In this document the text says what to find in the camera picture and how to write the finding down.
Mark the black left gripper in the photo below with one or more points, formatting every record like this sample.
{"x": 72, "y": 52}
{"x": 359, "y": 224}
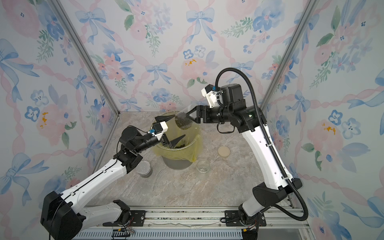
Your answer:
{"x": 171, "y": 145}

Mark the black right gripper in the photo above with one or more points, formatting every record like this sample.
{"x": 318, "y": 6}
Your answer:
{"x": 201, "y": 109}

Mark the translucent plastic container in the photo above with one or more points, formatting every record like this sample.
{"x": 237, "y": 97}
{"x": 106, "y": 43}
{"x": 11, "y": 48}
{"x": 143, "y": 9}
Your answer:
{"x": 181, "y": 121}

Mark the glass jar with tea leaves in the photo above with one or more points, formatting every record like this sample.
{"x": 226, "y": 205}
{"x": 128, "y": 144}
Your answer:
{"x": 203, "y": 166}

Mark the beige round jar lid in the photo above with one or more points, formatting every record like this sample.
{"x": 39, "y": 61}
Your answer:
{"x": 224, "y": 151}

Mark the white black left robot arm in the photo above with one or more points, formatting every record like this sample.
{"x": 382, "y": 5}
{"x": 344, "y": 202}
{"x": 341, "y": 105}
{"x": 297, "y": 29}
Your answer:
{"x": 66, "y": 214}

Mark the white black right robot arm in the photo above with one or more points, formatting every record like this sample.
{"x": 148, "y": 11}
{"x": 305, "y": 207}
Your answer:
{"x": 227, "y": 105}

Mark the yellow plastic bin liner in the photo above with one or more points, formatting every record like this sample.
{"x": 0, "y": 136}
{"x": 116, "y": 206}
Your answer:
{"x": 193, "y": 139}

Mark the grey mesh trash bin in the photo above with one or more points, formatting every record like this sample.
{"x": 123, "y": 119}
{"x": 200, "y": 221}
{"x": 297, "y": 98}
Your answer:
{"x": 178, "y": 158}

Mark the small jar with grey lid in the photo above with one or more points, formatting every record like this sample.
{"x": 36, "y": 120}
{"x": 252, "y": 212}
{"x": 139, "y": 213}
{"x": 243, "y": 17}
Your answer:
{"x": 144, "y": 169}

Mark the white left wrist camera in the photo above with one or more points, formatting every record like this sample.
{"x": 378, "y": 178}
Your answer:
{"x": 158, "y": 129}

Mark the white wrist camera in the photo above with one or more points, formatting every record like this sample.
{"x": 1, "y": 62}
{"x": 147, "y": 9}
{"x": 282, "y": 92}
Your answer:
{"x": 158, "y": 129}
{"x": 212, "y": 96}

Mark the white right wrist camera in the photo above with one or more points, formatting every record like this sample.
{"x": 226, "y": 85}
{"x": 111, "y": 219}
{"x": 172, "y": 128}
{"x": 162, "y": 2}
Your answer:
{"x": 212, "y": 96}

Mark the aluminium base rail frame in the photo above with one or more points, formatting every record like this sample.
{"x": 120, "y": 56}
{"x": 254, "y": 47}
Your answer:
{"x": 198, "y": 223}

